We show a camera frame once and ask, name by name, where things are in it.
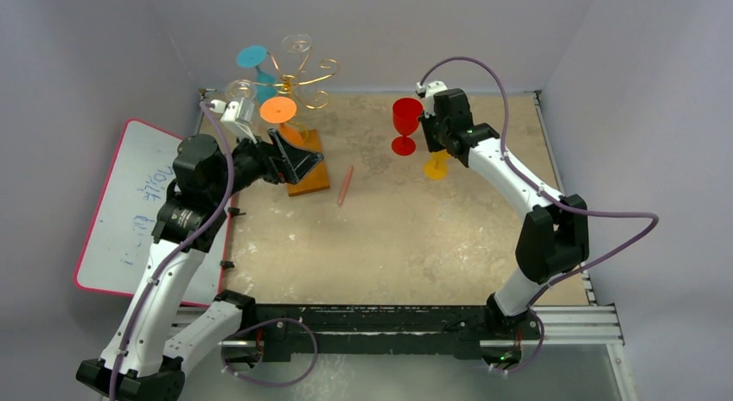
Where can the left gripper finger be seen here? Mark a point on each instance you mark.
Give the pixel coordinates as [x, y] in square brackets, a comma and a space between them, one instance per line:
[291, 158]
[293, 175]

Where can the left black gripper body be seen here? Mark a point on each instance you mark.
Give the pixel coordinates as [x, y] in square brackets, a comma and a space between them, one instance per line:
[251, 163]

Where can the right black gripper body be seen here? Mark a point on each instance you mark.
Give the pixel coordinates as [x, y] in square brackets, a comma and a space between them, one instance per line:
[431, 132]

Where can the yellow plastic wine glass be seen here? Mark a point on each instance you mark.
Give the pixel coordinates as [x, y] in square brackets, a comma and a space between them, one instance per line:
[435, 168]

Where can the red plastic wine glass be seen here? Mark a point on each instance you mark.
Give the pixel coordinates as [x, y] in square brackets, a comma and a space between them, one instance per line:
[405, 114]

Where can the orange plastic wine glass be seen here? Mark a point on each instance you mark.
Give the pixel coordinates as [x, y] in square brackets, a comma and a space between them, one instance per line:
[279, 111]

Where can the clear wine glass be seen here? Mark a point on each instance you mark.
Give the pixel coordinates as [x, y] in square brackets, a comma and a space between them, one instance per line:
[297, 44]
[241, 90]

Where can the blue plastic wine glass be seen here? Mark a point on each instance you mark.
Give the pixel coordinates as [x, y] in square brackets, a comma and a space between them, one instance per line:
[253, 57]

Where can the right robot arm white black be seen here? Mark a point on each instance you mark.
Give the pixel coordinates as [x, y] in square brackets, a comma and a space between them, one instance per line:
[554, 237]

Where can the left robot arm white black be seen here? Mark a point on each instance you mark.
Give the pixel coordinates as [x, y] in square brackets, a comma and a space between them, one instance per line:
[143, 361]

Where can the wooden rack base board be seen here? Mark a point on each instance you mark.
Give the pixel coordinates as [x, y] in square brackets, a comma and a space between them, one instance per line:
[318, 179]

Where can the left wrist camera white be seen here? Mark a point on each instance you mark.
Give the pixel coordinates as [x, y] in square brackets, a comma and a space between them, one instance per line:
[236, 116]

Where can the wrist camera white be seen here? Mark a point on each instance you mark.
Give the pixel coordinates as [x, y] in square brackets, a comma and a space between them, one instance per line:
[236, 116]
[426, 93]

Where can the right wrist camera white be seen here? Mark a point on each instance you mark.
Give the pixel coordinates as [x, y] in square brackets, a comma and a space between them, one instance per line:
[426, 93]

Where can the gold wire wine glass rack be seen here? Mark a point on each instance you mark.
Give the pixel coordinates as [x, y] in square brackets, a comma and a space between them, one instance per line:
[299, 85]

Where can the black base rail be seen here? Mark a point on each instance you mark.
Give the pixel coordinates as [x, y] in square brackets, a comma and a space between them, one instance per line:
[460, 331]

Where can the whiteboard with pink frame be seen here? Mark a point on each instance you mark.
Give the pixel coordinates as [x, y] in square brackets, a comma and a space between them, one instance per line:
[116, 250]

